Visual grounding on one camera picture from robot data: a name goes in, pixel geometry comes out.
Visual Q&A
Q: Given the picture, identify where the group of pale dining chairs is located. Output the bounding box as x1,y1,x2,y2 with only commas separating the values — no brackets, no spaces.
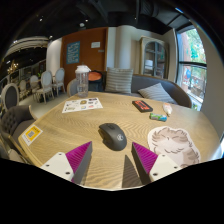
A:
0,67,66,113

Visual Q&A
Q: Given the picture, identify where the small green pack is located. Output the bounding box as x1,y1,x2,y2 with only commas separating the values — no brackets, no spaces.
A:
149,112,168,123

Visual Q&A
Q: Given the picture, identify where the yellow and white sticker card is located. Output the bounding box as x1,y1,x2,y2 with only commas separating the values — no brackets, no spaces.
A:
21,124,44,147

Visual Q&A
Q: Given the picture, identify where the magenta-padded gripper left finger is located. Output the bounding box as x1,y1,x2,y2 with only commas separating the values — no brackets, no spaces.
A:
39,141,93,185

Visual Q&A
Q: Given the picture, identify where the animal-shaped beige mouse pad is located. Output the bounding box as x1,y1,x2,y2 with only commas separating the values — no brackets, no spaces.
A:
147,125,202,168

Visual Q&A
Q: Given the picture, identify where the grey curved sofa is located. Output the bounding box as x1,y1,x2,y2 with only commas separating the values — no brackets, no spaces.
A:
99,70,193,109

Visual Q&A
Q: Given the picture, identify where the flat-lying striped grey cushion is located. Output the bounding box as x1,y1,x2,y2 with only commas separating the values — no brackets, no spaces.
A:
137,82,176,104

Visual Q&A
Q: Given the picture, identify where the white printed paper sheet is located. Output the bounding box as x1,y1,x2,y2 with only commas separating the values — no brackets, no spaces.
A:
61,97,104,114

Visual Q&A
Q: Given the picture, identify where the upright striped grey cushion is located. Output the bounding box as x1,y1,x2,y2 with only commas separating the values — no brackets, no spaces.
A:
104,67,134,95

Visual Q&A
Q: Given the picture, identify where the arched glass-door cabinet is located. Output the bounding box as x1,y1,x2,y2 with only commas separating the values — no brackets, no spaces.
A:
139,36,170,80

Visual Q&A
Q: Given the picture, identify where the black box with red print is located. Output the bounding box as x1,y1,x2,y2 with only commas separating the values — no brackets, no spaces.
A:
131,99,154,114

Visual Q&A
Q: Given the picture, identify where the grey tufted armchair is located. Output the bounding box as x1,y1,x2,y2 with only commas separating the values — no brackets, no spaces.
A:
0,104,38,148

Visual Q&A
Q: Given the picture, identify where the white plastic tube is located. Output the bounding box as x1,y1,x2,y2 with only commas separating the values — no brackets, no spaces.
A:
162,102,173,117

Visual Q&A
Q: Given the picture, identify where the clear bottle with white lid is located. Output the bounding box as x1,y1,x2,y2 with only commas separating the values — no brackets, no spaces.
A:
74,64,92,98

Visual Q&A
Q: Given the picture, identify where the grey round-backed chair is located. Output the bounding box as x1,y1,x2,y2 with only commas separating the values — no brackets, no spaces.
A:
66,78,80,98

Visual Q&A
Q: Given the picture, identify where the blue wall poster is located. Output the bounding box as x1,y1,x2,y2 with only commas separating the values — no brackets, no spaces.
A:
65,41,81,65

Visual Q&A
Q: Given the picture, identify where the black computer mouse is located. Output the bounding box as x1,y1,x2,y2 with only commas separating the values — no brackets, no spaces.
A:
98,122,128,152

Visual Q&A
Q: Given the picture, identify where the black-framed window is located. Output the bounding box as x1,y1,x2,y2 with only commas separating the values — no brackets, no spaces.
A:
175,25,208,112

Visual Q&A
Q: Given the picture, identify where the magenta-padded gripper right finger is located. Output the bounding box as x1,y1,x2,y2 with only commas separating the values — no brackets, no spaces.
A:
131,142,184,185

